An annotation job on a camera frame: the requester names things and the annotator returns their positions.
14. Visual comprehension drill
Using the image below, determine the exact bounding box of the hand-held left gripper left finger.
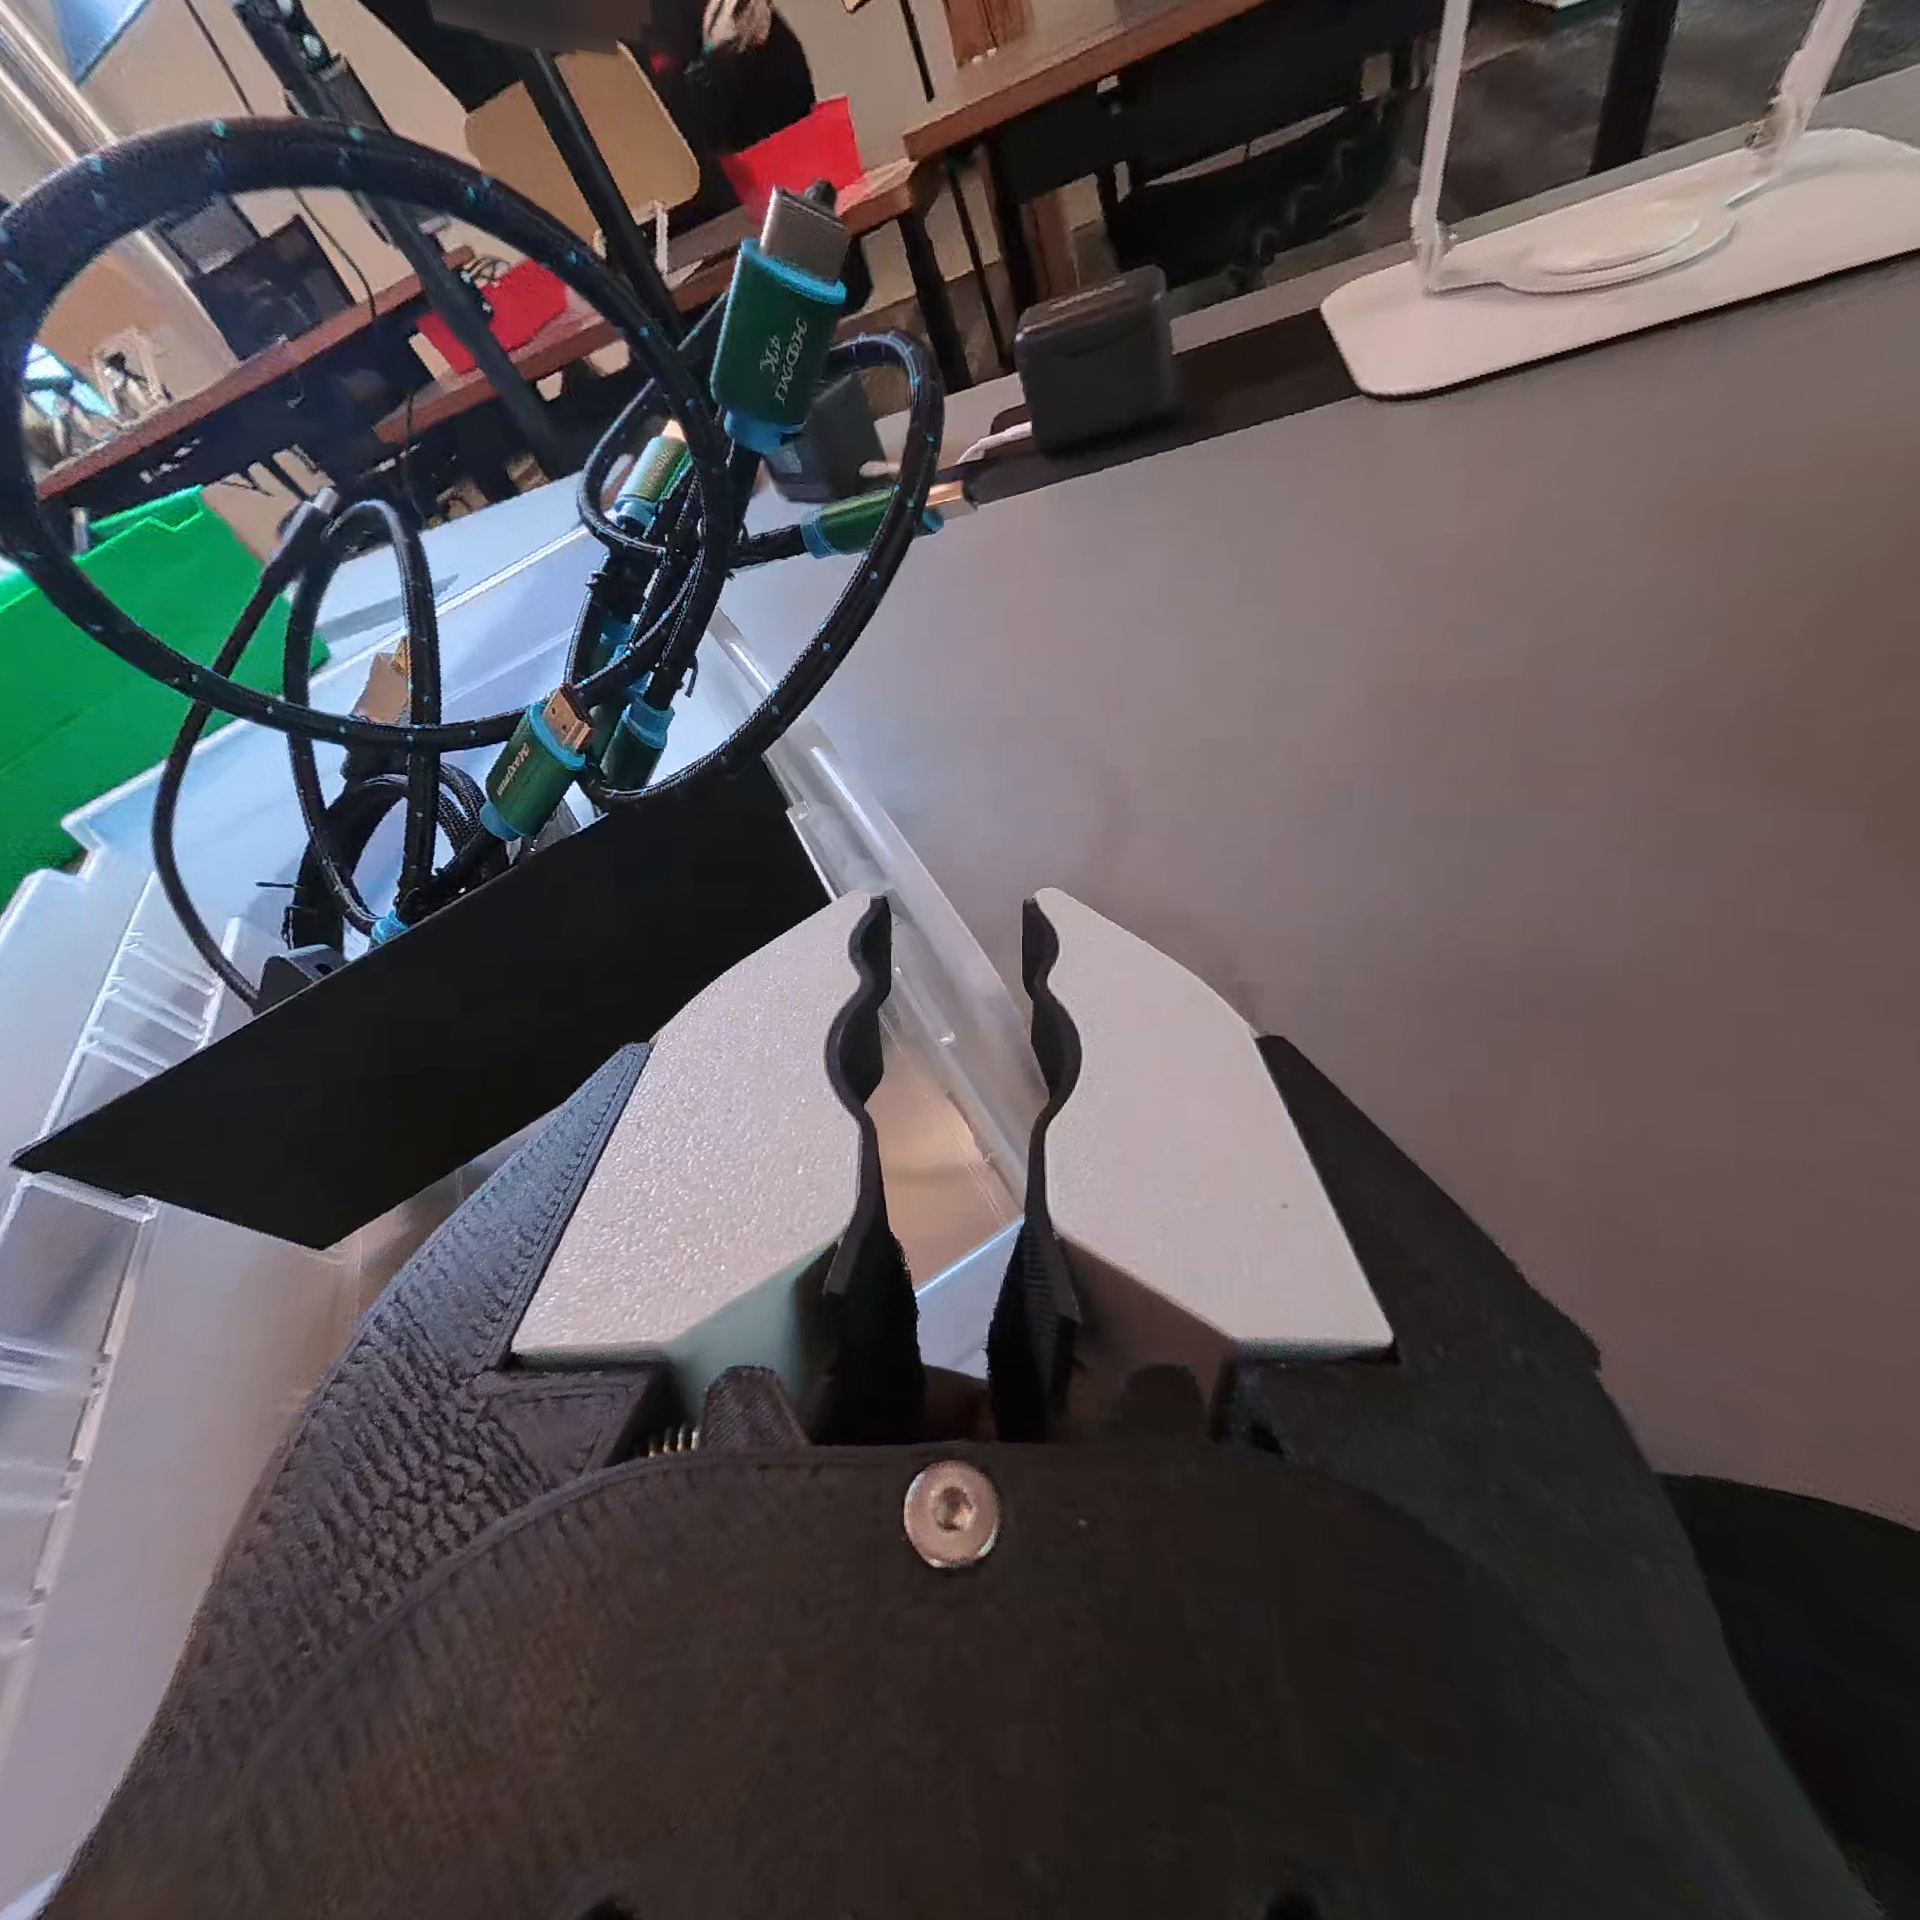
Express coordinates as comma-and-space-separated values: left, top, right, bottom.
510, 892, 927, 1448

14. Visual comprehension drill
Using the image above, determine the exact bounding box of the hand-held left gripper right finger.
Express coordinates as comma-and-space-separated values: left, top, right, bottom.
985, 887, 1397, 1443

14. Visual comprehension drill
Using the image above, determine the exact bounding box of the clear plastic storage box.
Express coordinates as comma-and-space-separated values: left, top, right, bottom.
0, 494, 1037, 1659

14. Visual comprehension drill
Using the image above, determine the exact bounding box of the grey desk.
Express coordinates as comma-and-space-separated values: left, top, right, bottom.
743, 68, 1920, 1509

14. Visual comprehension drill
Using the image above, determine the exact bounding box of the black divider board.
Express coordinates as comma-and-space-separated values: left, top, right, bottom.
12, 761, 835, 1249

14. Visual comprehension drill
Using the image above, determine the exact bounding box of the green plastic bin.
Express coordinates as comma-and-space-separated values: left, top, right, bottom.
0, 487, 335, 909

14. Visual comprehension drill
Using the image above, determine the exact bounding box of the black case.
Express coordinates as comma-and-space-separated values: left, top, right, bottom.
1015, 265, 1186, 454

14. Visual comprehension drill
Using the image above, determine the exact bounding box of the dark cloth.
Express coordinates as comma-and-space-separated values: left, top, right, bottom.
1657, 1471, 1920, 1920

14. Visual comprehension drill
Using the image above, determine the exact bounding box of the red box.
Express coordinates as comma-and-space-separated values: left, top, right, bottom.
416, 259, 570, 372

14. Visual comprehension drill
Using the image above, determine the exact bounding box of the black tripod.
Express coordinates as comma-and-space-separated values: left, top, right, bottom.
224, 0, 709, 452

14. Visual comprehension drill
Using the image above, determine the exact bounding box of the red bag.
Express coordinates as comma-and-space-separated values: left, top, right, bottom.
717, 98, 865, 230

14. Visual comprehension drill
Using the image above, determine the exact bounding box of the pale chair back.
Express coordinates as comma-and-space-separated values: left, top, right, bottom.
462, 41, 702, 257

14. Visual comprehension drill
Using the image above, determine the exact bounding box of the black cable rose gold plug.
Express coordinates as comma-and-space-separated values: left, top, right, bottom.
292, 636, 514, 961

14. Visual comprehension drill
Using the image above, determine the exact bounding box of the thin black cable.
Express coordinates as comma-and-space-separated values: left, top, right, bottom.
150, 487, 443, 1010

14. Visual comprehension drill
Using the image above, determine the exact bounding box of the white cable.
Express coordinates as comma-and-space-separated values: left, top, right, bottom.
855, 425, 1039, 489

